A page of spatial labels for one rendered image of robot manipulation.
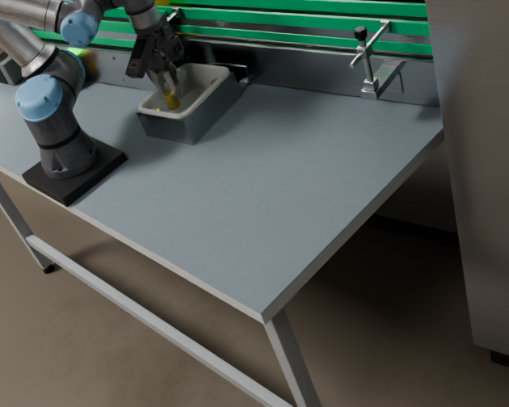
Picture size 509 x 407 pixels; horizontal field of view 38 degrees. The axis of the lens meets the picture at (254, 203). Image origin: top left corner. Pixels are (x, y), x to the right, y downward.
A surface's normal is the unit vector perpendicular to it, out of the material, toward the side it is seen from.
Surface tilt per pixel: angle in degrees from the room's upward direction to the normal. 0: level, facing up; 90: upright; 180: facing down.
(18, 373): 0
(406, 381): 0
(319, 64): 90
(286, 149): 0
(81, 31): 91
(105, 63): 90
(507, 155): 90
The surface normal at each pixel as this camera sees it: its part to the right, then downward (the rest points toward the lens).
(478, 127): -0.54, 0.65
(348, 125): -0.27, -0.73
